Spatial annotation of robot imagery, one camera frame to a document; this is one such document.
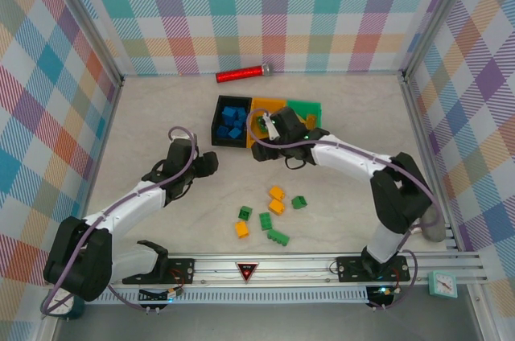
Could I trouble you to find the green plastic bin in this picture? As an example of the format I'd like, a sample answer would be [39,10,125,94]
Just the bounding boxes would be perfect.
[286,99,323,132]

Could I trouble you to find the yellow plastic bin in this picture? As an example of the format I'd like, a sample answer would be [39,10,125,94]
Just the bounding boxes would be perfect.
[245,97,290,150]

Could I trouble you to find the red glitter microphone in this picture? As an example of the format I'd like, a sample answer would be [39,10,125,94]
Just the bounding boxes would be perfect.
[215,64,274,84]

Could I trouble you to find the black plastic bin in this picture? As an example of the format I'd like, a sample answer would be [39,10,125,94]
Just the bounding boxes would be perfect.
[210,94,254,147]

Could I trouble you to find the green long lego brick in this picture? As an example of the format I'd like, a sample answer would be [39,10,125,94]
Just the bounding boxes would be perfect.
[266,228,291,248]

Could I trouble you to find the plaid backdrop panel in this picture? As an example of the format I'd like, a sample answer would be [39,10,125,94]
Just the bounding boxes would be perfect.
[406,0,515,341]
[0,0,122,341]
[64,0,455,76]

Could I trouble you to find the red triangle badge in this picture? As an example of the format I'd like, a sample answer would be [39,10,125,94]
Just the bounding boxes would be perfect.
[236,261,261,284]

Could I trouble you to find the gray rounded object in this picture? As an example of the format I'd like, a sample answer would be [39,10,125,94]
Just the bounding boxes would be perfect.
[419,199,448,243]

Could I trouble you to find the dark teal clock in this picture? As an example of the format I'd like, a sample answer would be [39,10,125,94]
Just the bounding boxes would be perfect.
[51,288,84,321]

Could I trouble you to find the mint square clock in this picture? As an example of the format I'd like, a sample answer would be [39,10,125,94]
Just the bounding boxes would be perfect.
[426,269,459,299]

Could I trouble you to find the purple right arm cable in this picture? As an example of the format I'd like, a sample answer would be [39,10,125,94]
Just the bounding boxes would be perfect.
[245,109,440,312]

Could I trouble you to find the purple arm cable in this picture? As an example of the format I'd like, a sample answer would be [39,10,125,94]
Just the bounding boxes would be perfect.
[39,125,200,316]
[245,109,440,312]

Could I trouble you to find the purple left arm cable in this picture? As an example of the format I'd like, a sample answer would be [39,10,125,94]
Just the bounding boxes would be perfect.
[39,125,200,316]

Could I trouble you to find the slotted cable duct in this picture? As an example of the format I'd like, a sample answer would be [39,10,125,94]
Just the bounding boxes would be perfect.
[98,287,369,306]

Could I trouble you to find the aluminum base rail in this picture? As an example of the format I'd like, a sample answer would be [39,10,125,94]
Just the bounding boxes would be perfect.
[108,251,484,290]

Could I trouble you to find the aluminum frame post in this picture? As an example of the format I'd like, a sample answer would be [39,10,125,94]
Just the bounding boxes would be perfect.
[47,0,125,87]
[400,0,482,76]

